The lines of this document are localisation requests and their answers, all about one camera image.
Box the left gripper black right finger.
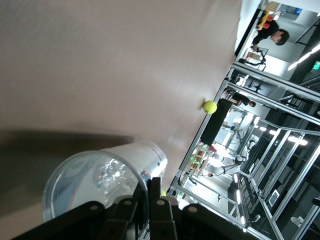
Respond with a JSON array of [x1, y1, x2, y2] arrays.
[[149, 177, 238, 240]]

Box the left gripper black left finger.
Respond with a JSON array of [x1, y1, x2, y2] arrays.
[[9, 183, 151, 240]]

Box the white blue tennis ball can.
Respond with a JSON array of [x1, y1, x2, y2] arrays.
[[41, 140, 169, 226]]

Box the black flat monitor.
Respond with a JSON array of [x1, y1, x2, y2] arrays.
[[201, 98, 232, 146]]

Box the small white-framed screen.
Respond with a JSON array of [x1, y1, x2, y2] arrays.
[[268, 189, 281, 207]]

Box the person in black t-shirt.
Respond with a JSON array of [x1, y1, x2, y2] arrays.
[[226, 86, 257, 109]]

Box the brown table mat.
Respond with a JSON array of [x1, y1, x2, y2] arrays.
[[0, 0, 244, 240]]

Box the person in black sweater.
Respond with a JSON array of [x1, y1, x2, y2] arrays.
[[251, 19, 291, 52]]

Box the yellow and red container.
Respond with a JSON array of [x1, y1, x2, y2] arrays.
[[257, 13, 272, 31]]

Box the aluminium profile frame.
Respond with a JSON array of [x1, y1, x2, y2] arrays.
[[167, 57, 320, 240]]

